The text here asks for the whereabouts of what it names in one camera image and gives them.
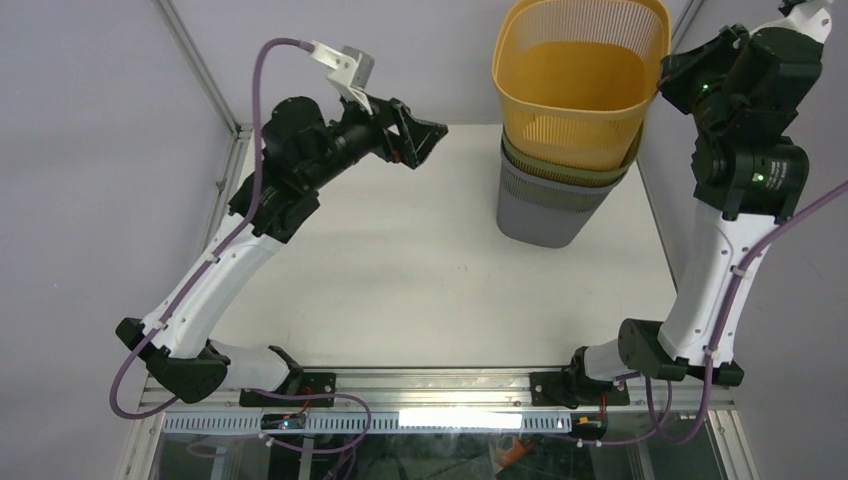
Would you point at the aluminium front rail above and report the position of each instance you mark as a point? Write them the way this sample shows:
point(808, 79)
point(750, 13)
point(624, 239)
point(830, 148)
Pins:
point(392, 389)

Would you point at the aluminium corner post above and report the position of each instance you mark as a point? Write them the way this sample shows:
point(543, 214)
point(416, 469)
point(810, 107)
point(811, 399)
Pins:
point(193, 57)
point(684, 13)

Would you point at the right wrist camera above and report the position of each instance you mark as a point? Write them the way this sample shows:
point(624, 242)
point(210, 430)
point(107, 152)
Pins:
point(810, 18)

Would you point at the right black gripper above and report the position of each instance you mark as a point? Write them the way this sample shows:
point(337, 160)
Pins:
point(678, 68)

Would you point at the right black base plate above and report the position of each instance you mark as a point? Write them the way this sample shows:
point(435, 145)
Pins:
point(571, 388)

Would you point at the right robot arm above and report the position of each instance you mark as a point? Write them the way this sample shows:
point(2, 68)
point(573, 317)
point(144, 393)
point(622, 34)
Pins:
point(742, 89)

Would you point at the left aluminium corner post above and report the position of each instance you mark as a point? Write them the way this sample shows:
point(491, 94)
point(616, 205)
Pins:
point(193, 57)

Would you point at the right aluminium corner post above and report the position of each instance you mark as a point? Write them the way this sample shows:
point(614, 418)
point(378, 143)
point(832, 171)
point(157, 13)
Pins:
point(684, 13)

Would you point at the white slotted cable duct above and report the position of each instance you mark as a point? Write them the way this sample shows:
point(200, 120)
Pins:
point(404, 421)

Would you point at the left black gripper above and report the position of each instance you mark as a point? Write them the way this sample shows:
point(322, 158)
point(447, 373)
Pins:
point(419, 136)

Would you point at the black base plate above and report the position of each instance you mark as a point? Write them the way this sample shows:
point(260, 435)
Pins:
point(299, 383)
point(571, 388)

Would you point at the grey plastic basket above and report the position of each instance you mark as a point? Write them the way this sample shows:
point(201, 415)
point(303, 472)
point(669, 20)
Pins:
point(539, 211)

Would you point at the yellow plastic basket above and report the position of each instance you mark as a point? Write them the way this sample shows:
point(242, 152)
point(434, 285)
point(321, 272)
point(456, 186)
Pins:
point(576, 77)

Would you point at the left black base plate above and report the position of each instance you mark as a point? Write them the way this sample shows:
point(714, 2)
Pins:
point(299, 383)

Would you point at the green plastic basket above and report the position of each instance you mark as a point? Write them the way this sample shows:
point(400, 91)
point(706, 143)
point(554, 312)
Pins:
point(569, 175)

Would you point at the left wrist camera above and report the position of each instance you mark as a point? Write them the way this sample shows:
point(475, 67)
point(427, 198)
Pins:
point(349, 72)

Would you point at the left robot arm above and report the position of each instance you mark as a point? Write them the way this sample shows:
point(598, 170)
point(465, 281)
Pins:
point(300, 153)

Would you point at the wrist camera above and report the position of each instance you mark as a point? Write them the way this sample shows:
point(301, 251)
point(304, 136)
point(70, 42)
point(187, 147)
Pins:
point(810, 18)
point(349, 72)

